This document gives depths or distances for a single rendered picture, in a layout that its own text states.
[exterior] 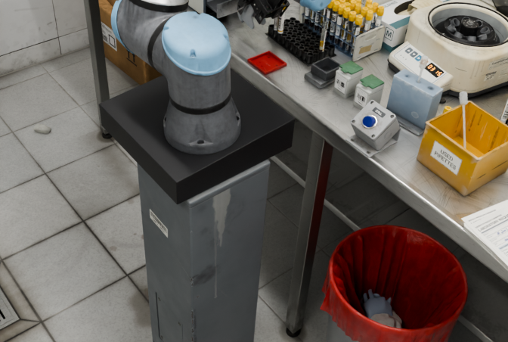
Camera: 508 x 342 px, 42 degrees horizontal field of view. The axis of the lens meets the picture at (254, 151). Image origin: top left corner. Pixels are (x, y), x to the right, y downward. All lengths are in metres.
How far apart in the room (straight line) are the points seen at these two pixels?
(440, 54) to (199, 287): 0.75
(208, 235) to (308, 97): 0.40
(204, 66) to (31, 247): 1.39
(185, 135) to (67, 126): 1.64
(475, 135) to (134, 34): 0.72
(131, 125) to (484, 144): 0.72
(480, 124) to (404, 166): 0.18
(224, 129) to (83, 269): 1.17
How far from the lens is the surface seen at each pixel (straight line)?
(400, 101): 1.49
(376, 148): 1.40
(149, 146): 1.29
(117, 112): 1.38
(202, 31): 1.18
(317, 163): 1.58
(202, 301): 1.53
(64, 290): 2.27
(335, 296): 1.71
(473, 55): 1.57
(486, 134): 1.45
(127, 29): 1.28
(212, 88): 1.19
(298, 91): 1.55
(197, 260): 1.41
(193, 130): 1.24
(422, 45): 1.64
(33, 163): 2.71
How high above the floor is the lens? 1.78
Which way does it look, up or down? 41 degrees down
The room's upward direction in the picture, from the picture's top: 4 degrees clockwise
